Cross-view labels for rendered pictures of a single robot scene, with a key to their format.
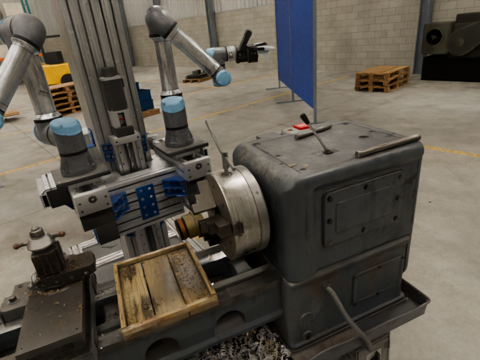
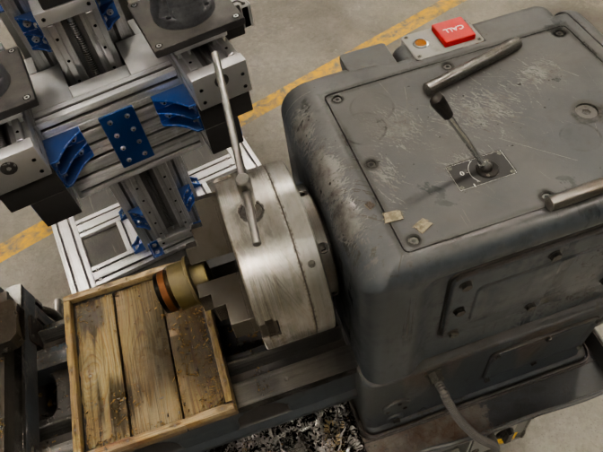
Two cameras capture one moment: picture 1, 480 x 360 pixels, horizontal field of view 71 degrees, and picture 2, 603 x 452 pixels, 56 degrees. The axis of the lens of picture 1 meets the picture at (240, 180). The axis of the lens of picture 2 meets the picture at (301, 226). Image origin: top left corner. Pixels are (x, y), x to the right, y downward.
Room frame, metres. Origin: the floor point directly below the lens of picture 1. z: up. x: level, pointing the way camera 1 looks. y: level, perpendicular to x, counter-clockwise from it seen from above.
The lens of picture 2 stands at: (0.52, -0.14, 1.92)
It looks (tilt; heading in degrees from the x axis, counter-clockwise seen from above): 54 degrees down; 11
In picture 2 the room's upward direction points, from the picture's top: 10 degrees counter-clockwise
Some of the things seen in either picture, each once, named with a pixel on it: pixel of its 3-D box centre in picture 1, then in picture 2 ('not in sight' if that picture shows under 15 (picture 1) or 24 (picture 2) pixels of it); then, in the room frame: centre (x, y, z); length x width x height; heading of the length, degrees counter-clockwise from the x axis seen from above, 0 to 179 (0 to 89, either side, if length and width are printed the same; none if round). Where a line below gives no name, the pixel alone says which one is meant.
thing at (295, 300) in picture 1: (321, 304); (436, 330); (1.21, -0.32, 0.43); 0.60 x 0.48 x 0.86; 111
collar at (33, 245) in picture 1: (39, 240); not in sight; (0.91, 0.64, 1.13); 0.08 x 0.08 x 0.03
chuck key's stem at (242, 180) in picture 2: (226, 166); (249, 200); (1.03, 0.04, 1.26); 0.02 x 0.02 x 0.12
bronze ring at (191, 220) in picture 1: (190, 225); (185, 283); (1.00, 0.18, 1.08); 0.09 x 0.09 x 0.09; 22
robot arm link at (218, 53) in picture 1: (216, 56); not in sight; (1.87, 0.05, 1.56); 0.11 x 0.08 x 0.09; 99
